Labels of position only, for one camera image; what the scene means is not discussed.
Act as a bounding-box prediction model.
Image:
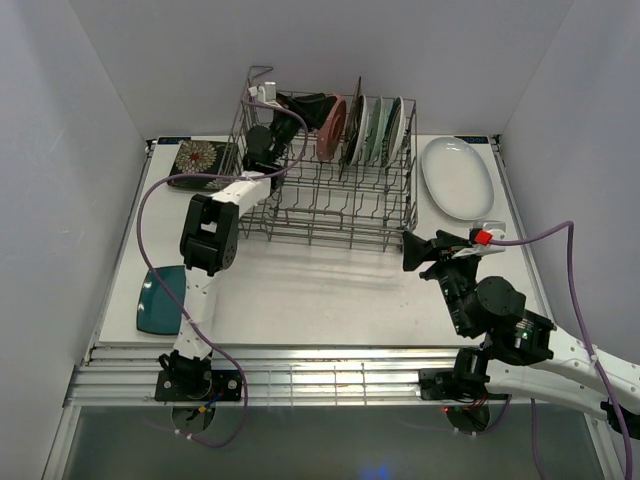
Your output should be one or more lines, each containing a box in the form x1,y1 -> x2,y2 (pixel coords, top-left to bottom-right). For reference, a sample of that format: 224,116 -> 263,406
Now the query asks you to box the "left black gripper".
268,93 -> 334,164

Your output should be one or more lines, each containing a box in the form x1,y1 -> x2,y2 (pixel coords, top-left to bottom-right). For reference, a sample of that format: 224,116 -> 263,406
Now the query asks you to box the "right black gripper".
399,230 -> 481,336

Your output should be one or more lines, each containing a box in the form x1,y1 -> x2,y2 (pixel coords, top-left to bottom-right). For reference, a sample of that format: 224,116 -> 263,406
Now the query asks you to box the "pink dotted scalloped plate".
316,95 -> 347,162

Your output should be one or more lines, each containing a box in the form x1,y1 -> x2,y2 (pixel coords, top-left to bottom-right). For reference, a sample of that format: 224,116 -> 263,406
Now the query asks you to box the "cream floral square plate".
339,77 -> 362,179

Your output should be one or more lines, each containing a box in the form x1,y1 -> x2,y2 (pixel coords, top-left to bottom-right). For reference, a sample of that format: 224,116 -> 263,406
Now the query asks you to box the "green floral plate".
363,96 -> 386,165

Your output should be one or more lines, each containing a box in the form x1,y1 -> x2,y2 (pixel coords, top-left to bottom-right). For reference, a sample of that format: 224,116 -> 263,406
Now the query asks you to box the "green red rimmed white plate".
380,97 -> 405,168

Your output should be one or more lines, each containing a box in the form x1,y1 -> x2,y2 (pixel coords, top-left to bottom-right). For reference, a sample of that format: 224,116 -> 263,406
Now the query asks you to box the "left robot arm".
159,93 -> 418,400

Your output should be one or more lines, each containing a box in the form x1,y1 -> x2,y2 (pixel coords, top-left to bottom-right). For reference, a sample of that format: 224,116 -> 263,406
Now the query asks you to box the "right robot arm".
403,222 -> 639,439

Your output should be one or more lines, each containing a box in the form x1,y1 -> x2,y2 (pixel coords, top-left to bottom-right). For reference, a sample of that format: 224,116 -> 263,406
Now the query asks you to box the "white oval plate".
420,137 -> 495,221

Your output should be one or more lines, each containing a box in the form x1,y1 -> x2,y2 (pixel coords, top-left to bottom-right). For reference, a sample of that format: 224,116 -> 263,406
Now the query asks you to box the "black floral square plate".
168,140 -> 238,192

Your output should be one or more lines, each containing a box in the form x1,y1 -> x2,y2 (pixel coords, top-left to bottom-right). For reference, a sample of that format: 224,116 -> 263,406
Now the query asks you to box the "dark teal plate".
136,265 -> 186,336

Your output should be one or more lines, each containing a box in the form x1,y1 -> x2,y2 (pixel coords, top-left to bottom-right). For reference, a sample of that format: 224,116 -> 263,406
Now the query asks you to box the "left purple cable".
135,87 -> 309,449

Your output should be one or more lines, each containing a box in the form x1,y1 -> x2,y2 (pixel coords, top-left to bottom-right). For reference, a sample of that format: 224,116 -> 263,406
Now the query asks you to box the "purple cable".
135,87 -> 309,449
472,220 -> 631,480

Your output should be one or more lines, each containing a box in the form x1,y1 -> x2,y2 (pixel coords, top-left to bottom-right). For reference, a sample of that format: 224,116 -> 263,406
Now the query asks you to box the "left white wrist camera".
248,81 -> 280,107

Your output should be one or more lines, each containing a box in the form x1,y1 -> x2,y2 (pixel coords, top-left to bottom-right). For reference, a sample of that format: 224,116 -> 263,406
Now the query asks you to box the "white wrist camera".
453,220 -> 506,259
248,81 -> 280,107

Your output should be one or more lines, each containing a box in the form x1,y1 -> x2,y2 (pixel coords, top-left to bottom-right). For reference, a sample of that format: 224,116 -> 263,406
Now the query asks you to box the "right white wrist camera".
453,220 -> 506,259

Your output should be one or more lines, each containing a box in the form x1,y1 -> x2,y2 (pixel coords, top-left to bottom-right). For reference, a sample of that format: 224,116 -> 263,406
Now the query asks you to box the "grey wire dish rack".
229,66 -> 418,252

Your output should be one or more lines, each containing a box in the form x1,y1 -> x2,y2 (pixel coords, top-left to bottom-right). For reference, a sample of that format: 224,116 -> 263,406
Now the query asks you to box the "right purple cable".
472,220 -> 631,480

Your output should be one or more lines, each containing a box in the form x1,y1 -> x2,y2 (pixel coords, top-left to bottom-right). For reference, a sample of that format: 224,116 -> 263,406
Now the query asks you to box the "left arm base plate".
154,370 -> 243,403

